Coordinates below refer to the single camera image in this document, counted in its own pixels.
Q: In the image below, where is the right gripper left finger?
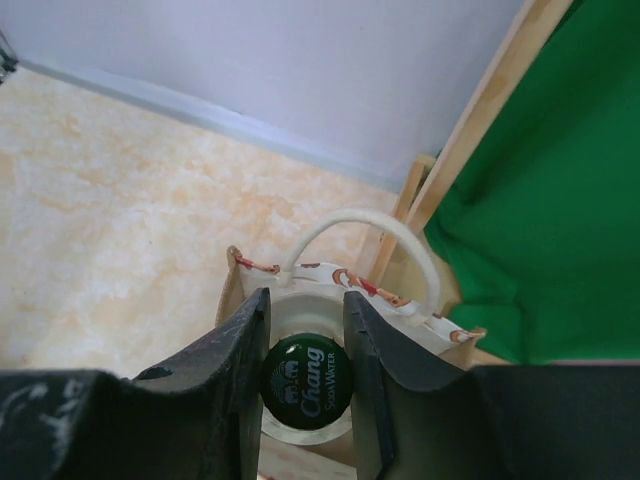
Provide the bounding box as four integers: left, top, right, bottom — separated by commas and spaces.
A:
1, 289, 271, 479

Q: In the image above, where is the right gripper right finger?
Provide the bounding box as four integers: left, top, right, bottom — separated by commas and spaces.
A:
349, 321, 639, 479

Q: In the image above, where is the clear bottle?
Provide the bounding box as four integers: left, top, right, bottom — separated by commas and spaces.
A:
260, 294, 354, 446

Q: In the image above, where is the patterned canvas tote bag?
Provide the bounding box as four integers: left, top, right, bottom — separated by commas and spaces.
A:
217, 210, 487, 480

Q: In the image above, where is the green tank top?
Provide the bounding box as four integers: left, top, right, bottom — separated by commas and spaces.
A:
425, 0, 639, 364

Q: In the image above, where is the wooden clothes rack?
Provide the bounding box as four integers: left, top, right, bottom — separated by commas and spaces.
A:
369, 0, 576, 286

